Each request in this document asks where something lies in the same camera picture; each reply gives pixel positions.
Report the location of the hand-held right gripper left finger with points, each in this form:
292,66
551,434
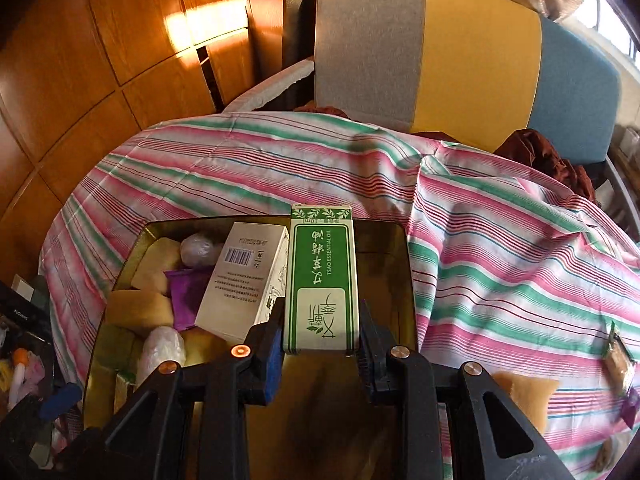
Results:
272,360

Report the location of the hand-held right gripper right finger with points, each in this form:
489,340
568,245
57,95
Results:
367,360

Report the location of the beige cardboard box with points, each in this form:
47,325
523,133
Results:
240,285

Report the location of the golden metal tin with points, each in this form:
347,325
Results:
385,270

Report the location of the green and white box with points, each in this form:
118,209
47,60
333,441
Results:
320,270

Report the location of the purple snack packet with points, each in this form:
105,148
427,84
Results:
631,407
187,295

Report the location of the white plastic wrap ball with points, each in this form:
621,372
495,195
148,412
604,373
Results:
200,250
160,347

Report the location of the yellow sponge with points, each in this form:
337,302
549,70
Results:
157,260
140,310
525,395

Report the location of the striped blanket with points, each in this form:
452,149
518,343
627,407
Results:
500,270

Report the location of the blue cylinder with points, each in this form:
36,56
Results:
60,402

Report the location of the green-edged cracker packet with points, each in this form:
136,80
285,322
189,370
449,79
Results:
620,360

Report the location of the black storage bin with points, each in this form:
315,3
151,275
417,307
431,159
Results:
20,320

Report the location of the brown cloth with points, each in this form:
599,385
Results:
540,155

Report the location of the grey yellow blue headboard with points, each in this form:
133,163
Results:
475,60

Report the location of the wooden wardrobe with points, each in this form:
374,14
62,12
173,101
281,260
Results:
100,60

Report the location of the window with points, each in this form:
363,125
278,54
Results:
615,20

